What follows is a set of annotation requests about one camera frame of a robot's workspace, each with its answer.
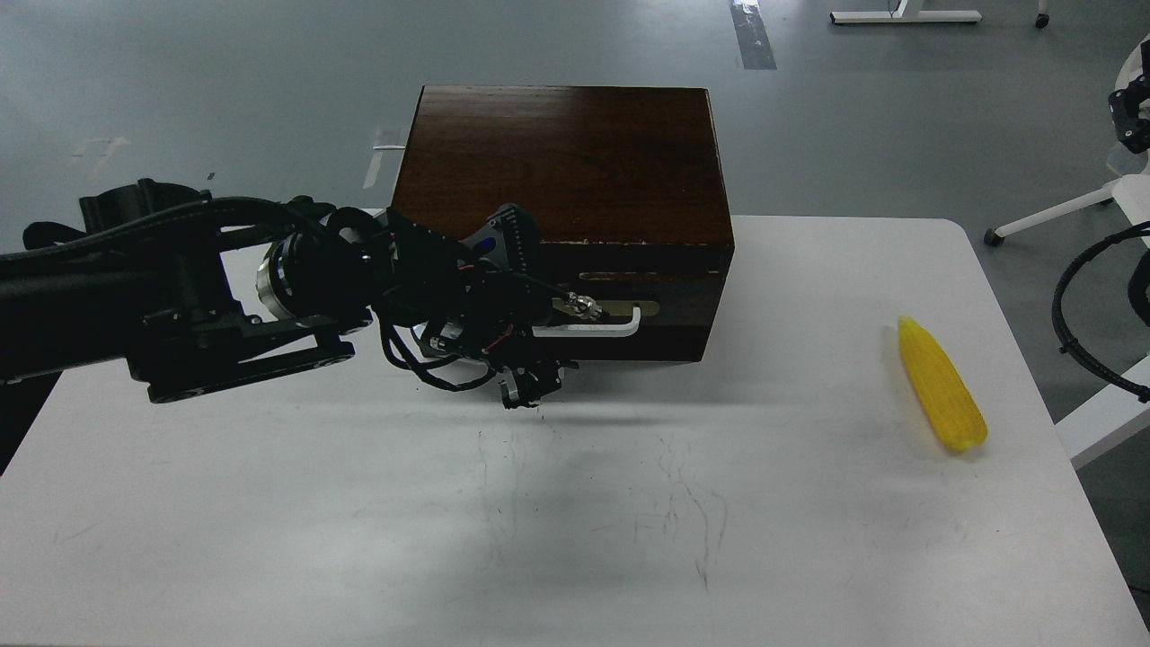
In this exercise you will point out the white side table edge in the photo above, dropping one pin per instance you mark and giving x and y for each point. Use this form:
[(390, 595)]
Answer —
[(1107, 419)]

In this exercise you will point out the dark wooden drawer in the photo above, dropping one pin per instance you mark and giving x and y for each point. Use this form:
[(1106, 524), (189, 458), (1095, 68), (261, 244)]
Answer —
[(685, 280)]

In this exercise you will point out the yellow corn cob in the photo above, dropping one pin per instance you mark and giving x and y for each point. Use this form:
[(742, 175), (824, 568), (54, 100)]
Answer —
[(948, 405)]

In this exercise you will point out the white wheeled stand base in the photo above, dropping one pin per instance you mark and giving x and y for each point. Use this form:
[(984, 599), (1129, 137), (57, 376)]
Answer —
[(1128, 192)]

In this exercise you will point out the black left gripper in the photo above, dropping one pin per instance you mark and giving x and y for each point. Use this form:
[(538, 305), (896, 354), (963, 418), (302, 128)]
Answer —
[(459, 313)]

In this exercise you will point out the dark wooden drawer cabinet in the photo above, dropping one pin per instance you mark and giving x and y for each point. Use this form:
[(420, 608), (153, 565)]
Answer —
[(593, 164)]

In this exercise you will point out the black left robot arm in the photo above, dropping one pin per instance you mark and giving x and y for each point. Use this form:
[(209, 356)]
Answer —
[(201, 294)]

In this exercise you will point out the white table leg frame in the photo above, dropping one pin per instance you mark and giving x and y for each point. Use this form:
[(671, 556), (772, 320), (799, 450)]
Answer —
[(905, 12)]

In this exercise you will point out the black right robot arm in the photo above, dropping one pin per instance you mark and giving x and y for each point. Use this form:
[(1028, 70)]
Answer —
[(1125, 105)]

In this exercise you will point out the white drawer handle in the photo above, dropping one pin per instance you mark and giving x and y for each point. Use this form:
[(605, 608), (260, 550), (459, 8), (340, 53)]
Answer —
[(592, 330)]

